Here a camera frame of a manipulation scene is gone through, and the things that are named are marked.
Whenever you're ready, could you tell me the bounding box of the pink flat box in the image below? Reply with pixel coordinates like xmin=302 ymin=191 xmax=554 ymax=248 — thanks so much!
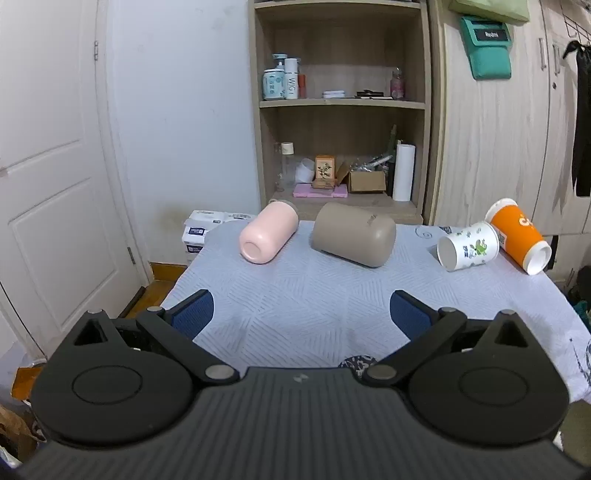
xmin=293 ymin=183 xmax=348 ymax=199

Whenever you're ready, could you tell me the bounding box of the dark bag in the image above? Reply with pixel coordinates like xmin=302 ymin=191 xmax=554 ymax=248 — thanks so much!
xmin=549 ymin=235 xmax=591 ymax=333

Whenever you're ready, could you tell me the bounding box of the wire grid rack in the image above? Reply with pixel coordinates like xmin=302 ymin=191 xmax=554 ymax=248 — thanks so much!
xmin=561 ymin=0 xmax=591 ymax=47

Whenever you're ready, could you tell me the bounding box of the dark patterned cloth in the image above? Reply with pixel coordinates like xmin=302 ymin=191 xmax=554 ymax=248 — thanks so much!
xmin=338 ymin=354 xmax=380 ymax=371

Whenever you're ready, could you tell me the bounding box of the dark green bottle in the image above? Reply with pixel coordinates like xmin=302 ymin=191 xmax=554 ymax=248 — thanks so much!
xmin=385 ymin=124 xmax=399 ymax=185

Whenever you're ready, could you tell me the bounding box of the light wooden wardrobe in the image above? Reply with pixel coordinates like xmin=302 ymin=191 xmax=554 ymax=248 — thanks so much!
xmin=425 ymin=0 xmax=591 ymax=236

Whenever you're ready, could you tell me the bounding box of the taupe cup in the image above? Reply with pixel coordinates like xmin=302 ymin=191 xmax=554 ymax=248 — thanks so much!
xmin=310 ymin=202 xmax=398 ymax=268

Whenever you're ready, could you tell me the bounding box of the black hanging strap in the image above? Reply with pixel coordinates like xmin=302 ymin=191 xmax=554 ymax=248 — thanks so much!
xmin=562 ymin=41 xmax=591 ymax=198

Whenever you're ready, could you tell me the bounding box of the wooden shelf unit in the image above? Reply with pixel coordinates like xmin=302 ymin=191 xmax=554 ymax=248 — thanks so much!
xmin=248 ymin=0 xmax=435 ymax=225

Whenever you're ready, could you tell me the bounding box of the orange paper cup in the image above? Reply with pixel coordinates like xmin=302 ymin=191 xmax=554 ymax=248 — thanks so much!
xmin=485 ymin=198 xmax=553 ymax=276

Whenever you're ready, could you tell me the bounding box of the teal fabric bag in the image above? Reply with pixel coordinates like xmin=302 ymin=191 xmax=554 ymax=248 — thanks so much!
xmin=460 ymin=15 xmax=513 ymax=80

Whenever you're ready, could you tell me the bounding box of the brown paper bag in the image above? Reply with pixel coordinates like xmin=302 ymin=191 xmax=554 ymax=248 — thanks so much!
xmin=0 ymin=404 xmax=47 ymax=462

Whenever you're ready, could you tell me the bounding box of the light blue pump bottle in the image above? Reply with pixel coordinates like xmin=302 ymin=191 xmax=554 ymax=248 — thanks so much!
xmin=262 ymin=54 xmax=287 ymax=101

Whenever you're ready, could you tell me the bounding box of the orange packet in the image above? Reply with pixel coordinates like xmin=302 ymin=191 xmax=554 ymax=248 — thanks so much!
xmin=11 ymin=364 xmax=47 ymax=402

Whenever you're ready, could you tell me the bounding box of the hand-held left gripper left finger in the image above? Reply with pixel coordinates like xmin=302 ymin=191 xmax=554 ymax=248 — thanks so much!
xmin=65 ymin=290 xmax=239 ymax=384

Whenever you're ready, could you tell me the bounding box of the floral printed box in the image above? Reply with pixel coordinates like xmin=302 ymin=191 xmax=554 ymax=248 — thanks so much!
xmin=315 ymin=155 xmax=336 ymax=190

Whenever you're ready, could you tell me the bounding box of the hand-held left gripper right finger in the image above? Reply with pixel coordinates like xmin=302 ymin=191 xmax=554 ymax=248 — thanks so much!
xmin=362 ymin=290 xmax=541 ymax=387

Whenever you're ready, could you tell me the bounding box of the light blue patterned tablecloth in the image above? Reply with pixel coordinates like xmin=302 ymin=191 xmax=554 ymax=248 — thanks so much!
xmin=161 ymin=220 xmax=591 ymax=404

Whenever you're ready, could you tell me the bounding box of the white panel door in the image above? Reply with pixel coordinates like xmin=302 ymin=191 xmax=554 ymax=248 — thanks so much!
xmin=0 ymin=0 xmax=153 ymax=361

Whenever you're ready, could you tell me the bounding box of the pink cup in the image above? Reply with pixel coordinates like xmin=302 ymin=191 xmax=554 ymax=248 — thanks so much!
xmin=239 ymin=202 xmax=300 ymax=265

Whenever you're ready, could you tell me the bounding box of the white paper towel roll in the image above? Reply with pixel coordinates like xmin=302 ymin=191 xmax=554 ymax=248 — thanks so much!
xmin=392 ymin=143 xmax=416 ymax=202

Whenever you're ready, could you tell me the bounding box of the clear bottle with beige cap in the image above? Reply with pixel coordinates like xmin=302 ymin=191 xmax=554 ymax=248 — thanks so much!
xmin=276 ymin=141 xmax=296 ymax=192

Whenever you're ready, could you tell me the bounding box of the white tissue pack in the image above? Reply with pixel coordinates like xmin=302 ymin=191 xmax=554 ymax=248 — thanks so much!
xmin=181 ymin=224 xmax=218 ymax=257
xmin=188 ymin=210 xmax=257 ymax=227

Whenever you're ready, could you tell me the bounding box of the white tall bottle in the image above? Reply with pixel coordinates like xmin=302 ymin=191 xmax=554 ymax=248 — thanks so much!
xmin=284 ymin=58 xmax=301 ymax=99

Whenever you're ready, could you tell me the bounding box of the green fabric bag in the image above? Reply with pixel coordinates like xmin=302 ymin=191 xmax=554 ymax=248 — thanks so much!
xmin=448 ymin=0 xmax=531 ymax=25

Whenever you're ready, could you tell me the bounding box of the open cardboard box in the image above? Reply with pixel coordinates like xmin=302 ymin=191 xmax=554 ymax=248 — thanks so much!
xmin=336 ymin=160 xmax=387 ymax=193

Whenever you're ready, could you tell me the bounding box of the white printed paper cup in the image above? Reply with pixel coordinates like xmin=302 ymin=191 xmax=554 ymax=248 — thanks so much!
xmin=437 ymin=222 xmax=501 ymax=273

